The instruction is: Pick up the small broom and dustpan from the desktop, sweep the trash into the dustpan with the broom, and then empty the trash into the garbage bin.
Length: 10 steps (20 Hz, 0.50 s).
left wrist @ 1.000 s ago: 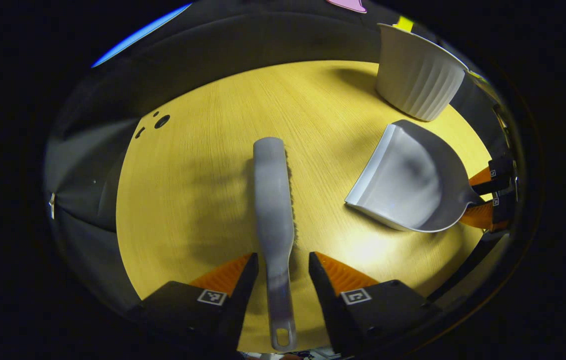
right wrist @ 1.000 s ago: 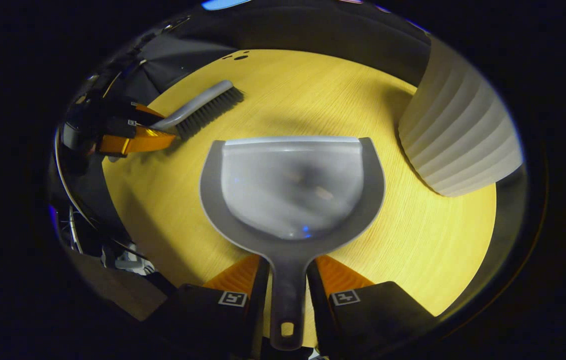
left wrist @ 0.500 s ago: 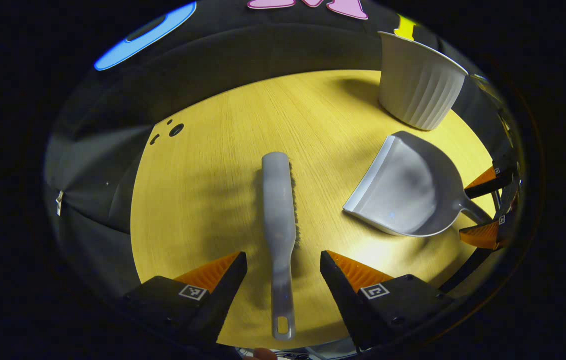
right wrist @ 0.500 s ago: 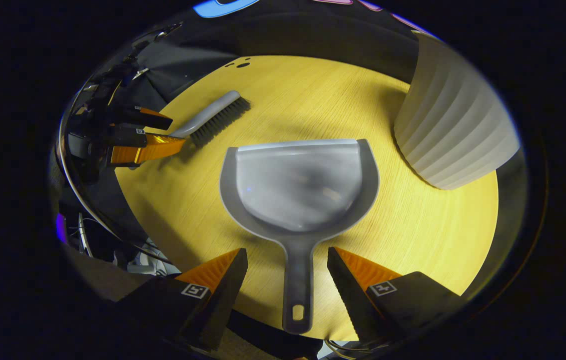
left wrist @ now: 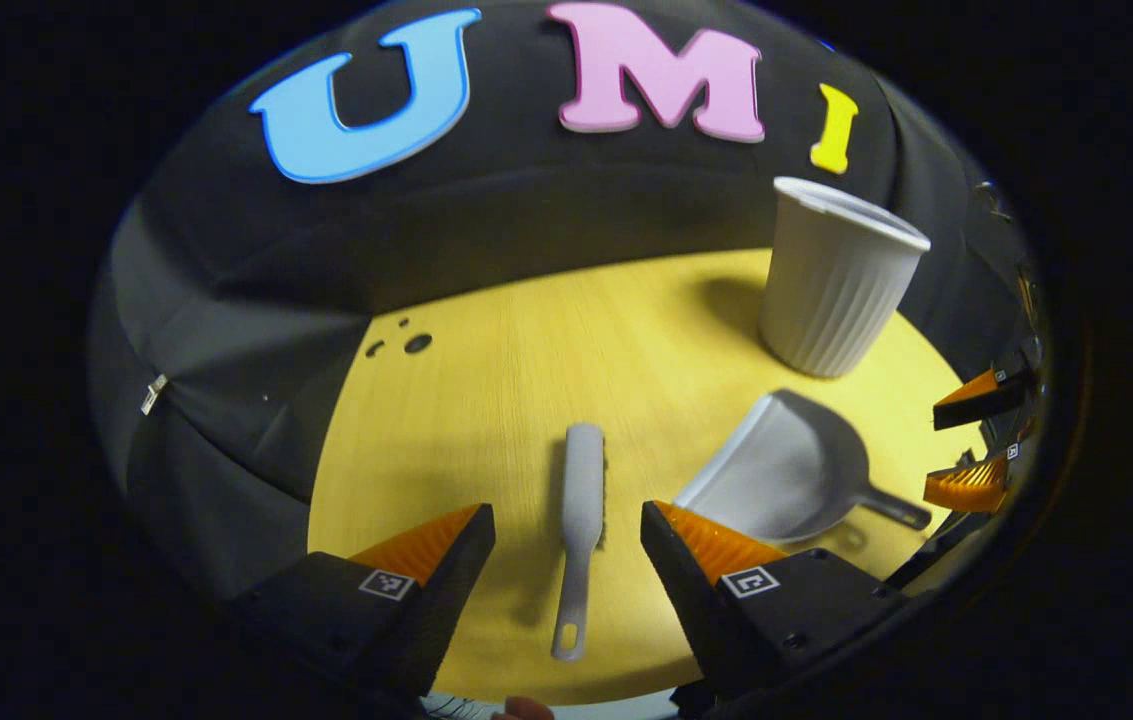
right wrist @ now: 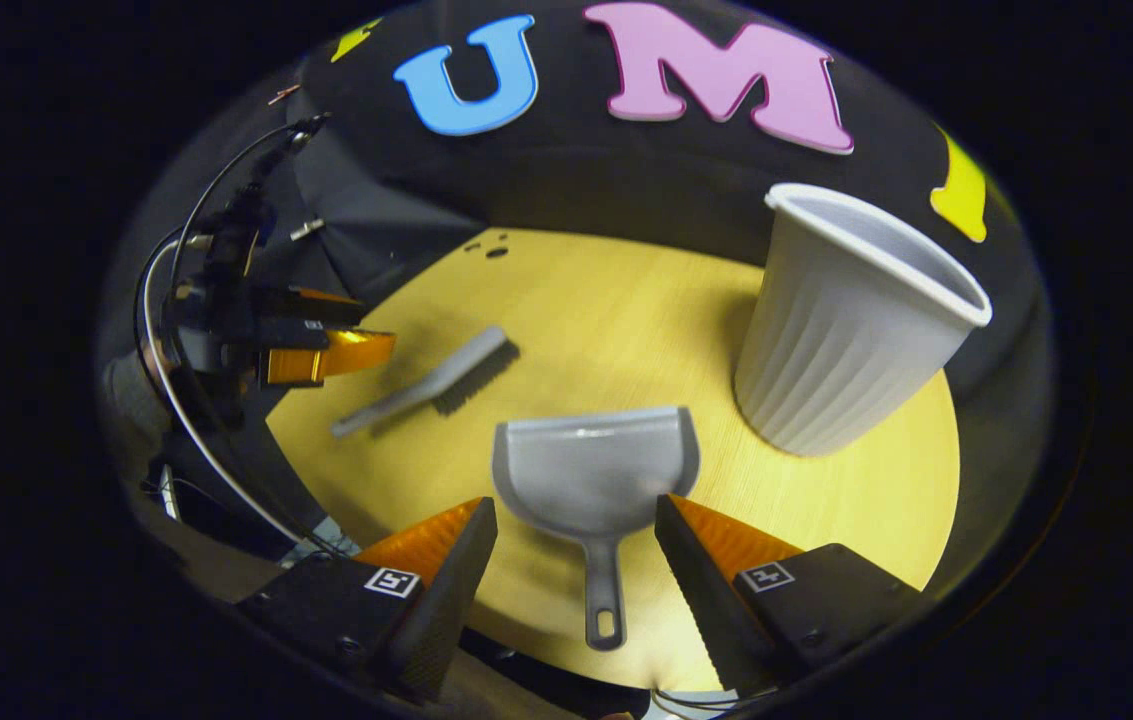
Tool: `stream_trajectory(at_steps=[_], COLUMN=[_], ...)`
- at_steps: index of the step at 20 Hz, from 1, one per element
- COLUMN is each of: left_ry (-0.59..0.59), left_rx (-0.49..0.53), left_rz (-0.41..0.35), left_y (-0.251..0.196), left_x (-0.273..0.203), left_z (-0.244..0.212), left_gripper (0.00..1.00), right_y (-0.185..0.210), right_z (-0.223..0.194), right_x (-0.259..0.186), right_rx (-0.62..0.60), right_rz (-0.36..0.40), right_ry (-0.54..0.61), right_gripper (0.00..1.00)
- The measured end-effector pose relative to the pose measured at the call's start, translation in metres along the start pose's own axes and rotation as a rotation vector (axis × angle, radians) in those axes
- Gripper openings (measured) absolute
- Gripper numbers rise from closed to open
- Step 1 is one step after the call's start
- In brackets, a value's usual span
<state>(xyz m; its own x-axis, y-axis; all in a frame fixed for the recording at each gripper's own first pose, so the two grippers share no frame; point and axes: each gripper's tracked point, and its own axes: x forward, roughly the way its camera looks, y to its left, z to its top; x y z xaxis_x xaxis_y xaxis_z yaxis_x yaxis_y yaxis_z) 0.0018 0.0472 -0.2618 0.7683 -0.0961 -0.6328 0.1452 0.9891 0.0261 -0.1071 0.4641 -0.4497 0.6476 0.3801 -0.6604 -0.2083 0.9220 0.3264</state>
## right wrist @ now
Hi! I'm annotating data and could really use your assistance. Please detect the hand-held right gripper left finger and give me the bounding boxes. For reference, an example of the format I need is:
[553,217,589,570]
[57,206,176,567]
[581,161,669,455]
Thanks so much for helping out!
[236,497,499,701]

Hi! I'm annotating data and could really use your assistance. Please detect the black backdrop cloth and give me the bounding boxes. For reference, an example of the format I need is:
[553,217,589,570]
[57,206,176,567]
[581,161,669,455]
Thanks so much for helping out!
[96,0,1057,601]

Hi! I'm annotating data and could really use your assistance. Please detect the grey plastic dustpan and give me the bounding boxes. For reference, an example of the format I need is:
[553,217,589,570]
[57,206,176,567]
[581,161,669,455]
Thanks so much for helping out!
[491,405,702,652]

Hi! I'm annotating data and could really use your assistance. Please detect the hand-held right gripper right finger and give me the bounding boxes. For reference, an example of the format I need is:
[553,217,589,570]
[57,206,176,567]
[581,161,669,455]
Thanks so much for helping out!
[654,493,927,698]

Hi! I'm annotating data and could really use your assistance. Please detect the black cable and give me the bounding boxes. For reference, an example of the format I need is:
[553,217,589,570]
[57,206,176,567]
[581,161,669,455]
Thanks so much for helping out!
[170,112,332,301]

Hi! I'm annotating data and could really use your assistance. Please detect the white cable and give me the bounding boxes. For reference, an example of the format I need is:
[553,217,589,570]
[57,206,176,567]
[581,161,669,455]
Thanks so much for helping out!
[135,234,332,553]

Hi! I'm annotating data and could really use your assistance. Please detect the yellow wooden desktop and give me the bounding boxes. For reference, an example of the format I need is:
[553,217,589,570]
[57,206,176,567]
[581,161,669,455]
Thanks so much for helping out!
[266,228,962,693]

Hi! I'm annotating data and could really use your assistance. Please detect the small grey broom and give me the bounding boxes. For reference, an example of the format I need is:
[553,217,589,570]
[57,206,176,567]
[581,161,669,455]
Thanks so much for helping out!
[330,325,521,439]

